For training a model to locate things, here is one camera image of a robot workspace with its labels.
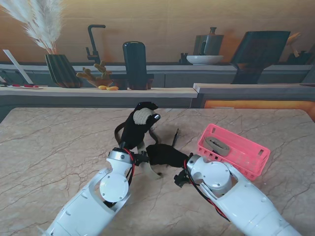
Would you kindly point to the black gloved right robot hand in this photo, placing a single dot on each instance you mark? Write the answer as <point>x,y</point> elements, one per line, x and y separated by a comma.
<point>167,157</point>

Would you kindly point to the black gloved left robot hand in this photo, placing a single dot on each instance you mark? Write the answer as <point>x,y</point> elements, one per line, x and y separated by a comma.
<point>133,135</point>

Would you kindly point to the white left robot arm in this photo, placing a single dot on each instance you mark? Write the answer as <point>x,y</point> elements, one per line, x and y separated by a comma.
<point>86,211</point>

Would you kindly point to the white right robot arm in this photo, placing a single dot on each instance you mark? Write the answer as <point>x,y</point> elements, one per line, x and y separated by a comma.
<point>241,204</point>

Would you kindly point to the dark woven belt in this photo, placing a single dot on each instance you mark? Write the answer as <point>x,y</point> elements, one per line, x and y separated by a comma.
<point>153,136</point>

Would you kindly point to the pink plastic storage basket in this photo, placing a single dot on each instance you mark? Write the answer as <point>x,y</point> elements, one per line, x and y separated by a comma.
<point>256,157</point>

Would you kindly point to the yellow lemon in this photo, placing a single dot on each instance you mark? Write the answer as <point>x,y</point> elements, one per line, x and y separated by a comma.
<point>102,87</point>
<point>112,88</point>

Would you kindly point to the tall black appliance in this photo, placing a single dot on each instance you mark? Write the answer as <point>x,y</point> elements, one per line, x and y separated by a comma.
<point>134,61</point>

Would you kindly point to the small black ornament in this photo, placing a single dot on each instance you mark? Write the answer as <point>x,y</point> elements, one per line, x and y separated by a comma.
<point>183,60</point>

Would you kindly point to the dark ribbed vase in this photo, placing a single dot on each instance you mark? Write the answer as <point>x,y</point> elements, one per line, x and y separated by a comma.
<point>61,71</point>

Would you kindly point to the black kitchen faucet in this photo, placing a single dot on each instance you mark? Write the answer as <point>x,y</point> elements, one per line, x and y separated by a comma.
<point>94,46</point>

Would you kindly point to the white speckled bowl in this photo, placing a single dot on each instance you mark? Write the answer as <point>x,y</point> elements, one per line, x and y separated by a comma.
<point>204,59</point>

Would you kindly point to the plate with red chillies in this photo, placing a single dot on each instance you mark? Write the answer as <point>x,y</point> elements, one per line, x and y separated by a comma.
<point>29,86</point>

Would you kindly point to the white slanted board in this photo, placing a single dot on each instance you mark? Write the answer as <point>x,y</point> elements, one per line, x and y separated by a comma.
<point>17,65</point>

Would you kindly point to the white pampas grass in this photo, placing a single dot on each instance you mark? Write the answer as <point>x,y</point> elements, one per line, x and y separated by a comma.
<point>46,27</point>

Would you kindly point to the dark utensil holder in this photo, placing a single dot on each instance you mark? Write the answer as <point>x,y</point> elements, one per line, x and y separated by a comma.
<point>302,58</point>

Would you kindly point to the yellow wooden utensil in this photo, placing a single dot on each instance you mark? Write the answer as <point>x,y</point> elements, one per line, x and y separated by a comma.
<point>292,39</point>

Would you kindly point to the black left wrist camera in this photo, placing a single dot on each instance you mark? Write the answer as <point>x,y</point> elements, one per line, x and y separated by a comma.
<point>141,158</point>

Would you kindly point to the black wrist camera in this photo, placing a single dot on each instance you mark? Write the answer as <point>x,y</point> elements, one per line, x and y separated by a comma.
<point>141,158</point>
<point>180,179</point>

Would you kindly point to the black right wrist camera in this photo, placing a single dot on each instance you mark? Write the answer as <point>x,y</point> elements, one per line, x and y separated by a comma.
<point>180,179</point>

